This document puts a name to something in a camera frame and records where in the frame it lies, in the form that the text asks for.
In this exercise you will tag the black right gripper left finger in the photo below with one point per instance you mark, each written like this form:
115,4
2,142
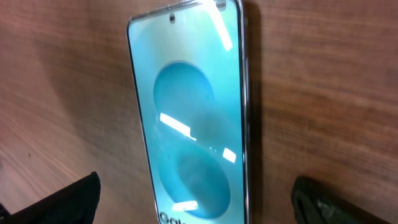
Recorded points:
74,204

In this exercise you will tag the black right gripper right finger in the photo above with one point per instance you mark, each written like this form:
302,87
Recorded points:
314,203

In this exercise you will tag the turquoise screen smartphone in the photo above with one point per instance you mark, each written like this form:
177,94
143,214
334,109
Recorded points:
190,72

